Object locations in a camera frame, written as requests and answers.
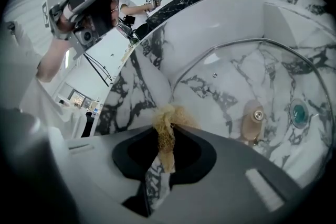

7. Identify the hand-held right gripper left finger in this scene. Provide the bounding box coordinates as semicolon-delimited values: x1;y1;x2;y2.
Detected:
48;125;163;224

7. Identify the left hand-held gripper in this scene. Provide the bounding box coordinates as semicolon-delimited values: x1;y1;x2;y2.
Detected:
41;0;121;61

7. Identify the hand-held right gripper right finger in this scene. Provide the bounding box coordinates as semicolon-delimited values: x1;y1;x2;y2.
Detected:
157;125;313;224

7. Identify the yellow sponge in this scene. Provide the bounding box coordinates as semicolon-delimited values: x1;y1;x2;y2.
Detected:
152;103;202;174

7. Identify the marble sink basin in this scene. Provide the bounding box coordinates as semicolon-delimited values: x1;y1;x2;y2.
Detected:
167;37;335;182

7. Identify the person's left forearm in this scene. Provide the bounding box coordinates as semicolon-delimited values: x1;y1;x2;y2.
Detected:
35;38;74;84

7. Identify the person's left hand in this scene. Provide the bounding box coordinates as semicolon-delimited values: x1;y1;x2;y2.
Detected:
109;0;121;28

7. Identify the black marble sink table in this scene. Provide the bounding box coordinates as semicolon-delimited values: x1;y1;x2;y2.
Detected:
145;0;219;25

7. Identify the white marble sink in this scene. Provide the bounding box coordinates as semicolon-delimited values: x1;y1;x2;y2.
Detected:
93;0;336;194

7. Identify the person's white t-shirt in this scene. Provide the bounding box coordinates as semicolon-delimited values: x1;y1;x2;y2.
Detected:
0;20;89;140

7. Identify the chrome sink drain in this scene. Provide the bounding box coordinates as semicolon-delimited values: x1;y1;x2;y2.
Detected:
288;98;312;130

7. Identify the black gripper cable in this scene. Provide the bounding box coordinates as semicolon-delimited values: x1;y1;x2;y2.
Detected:
83;52;113;87

